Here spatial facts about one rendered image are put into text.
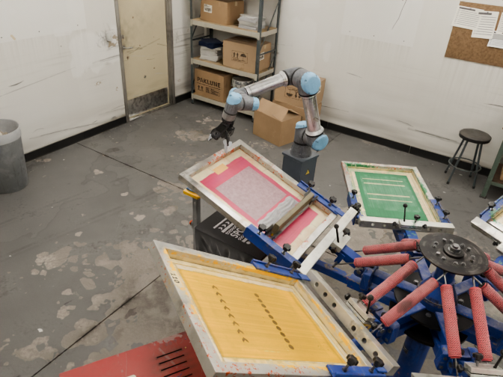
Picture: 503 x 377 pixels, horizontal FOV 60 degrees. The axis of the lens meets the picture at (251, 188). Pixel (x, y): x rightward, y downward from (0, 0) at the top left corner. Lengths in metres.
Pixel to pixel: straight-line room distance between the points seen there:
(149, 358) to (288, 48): 5.36
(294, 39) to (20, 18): 3.43
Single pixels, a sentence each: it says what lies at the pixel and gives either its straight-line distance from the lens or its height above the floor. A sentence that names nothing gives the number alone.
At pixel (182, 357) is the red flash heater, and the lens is 1.80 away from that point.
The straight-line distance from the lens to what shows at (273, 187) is 2.62.
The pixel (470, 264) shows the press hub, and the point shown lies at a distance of 2.17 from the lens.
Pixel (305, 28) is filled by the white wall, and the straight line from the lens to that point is 6.38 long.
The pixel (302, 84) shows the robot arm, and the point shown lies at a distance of 2.56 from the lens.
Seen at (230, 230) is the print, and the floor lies 0.95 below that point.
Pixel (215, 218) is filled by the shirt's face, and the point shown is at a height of 0.95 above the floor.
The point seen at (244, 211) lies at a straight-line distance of 2.39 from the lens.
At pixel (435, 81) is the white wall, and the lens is 5.90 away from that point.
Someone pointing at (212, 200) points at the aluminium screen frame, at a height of 1.26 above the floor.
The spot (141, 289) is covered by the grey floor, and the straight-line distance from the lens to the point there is 3.65.
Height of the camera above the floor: 2.54
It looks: 32 degrees down
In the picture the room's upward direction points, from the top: 4 degrees clockwise
